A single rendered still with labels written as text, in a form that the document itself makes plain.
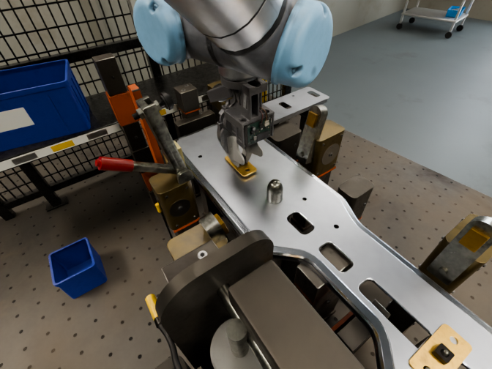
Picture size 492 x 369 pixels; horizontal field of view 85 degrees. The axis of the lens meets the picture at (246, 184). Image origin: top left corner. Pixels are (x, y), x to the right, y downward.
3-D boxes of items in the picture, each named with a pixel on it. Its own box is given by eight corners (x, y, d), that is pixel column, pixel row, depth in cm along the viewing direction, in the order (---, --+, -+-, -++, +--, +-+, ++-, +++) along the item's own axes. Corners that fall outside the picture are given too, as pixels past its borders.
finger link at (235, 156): (239, 182, 57) (239, 146, 51) (224, 168, 61) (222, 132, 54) (250, 177, 58) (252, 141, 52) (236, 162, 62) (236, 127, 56)
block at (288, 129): (300, 195, 96) (310, 127, 76) (274, 211, 92) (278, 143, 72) (287, 184, 101) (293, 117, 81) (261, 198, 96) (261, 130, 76)
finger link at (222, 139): (221, 155, 56) (220, 117, 50) (217, 151, 57) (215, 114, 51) (240, 148, 58) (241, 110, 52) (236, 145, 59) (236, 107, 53)
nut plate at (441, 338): (444, 322, 37) (447, 319, 36) (472, 348, 35) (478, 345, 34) (406, 362, 34) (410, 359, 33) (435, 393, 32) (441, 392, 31)
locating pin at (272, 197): (285, 204, 56) (287, 181, 51) (272, 211, 55) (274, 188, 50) (275, 195, 58) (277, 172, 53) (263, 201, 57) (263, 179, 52)
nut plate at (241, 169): (258, 170, 60) (257, 166, 60) (243, 177, 59) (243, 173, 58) (237, 151, 65) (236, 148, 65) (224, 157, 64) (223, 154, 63)
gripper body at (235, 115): (241, 152, 50) (238, 90, 41) (218, 131, 55) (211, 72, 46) (274, 138, 53) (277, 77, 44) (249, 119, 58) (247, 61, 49)
